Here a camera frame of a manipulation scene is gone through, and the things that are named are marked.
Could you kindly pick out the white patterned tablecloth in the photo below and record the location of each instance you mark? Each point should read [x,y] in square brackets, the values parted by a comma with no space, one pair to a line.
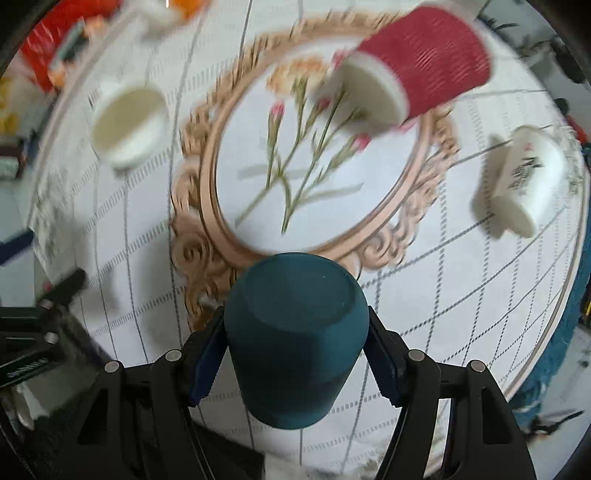
[262,156]

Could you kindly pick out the blue knitted blanket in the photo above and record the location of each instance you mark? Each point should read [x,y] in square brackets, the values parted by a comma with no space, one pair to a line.
[526,403]

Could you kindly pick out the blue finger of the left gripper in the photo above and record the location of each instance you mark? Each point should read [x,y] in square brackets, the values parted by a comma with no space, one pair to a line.
[66,289]
[16,245]

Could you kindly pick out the cream paper cup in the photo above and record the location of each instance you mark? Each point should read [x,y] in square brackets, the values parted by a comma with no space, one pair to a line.
[128,122]

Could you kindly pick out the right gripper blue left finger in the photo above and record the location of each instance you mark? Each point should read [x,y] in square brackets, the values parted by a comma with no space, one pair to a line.
[135,422]

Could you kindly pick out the red ribbed paper cup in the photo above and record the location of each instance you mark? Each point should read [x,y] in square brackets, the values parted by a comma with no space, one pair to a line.
[423,60]

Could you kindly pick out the red plastic bag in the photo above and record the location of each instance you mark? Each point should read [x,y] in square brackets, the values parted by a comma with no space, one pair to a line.
[42,43]

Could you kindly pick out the orange white paper cup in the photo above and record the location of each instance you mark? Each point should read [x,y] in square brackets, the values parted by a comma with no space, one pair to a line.
[163,15]

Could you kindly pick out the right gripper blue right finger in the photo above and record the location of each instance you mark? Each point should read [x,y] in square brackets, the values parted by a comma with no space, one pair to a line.
[483,440]

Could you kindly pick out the dark teal cup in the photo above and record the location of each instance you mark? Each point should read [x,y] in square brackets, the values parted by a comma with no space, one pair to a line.
[296,323]

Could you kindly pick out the white printed paper cup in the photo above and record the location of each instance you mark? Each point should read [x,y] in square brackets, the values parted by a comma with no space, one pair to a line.
[528,180]

